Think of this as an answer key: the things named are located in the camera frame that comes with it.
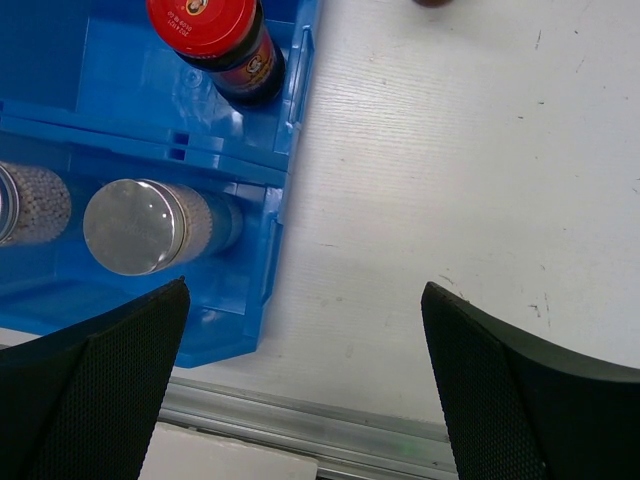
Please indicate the aluminium front rail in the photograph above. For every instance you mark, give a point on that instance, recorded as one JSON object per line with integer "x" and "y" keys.
{"x": 347, "y": 444}

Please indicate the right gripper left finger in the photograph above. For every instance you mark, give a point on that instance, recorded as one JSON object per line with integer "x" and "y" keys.
{"x": 82, "y": 402}

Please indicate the silver-lid bead jar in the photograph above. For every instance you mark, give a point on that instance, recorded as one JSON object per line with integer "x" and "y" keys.
{"x": 137, "y": 227}
{"x": 36, "y": 205}

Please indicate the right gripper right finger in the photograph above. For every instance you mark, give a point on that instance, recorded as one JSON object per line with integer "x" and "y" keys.
{"x": 519, "y": 407}

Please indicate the blue near storage bin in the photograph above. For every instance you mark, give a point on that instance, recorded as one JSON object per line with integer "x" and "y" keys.
{"x": 46, "y": 288}

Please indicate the blue middle storage bin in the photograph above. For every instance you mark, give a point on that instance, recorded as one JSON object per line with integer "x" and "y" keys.
{"x": 99, "y": 66}

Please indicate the blue storage bin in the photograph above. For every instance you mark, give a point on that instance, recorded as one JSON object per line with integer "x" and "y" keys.
{"x": 99, "y": 66}
{"x": 46, "y": 288}

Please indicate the yellow-capped sauce bottle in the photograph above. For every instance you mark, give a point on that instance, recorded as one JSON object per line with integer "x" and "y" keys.
{"x": 432, "y": 3}

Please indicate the red-lid chili jar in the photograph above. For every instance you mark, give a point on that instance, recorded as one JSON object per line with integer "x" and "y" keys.
{"x": 226, "y": 39}

